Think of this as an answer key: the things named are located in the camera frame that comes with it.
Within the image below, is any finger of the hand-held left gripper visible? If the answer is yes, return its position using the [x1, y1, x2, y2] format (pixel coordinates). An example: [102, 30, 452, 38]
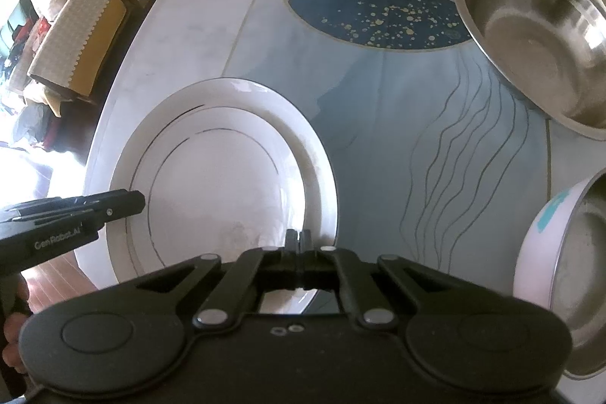
[0, 189, 146, 239]

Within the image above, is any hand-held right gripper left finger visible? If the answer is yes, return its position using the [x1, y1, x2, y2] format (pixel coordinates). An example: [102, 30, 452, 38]
[114, 230, 302, 330]

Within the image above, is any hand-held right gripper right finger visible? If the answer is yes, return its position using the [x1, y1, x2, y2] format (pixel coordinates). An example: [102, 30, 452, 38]
[301, 230, 474, 330]

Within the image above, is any large white plate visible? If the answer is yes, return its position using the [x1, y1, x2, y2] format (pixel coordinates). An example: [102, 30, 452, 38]
[105, 77, 338, 315]

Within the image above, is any small steel bowl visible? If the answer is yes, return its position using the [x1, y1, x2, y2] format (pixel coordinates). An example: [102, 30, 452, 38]
[512, 167, 606, 381]

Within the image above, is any large steel bowl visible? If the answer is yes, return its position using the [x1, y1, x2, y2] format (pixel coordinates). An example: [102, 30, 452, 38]
[451, 0, 606, 142]

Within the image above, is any person's left hand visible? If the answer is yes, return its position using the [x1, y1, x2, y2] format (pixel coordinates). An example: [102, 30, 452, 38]
[0, 278, 30, 379]

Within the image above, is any sofa with cream cover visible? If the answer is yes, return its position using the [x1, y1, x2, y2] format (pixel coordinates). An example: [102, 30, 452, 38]
[26, 0, 130, 106]

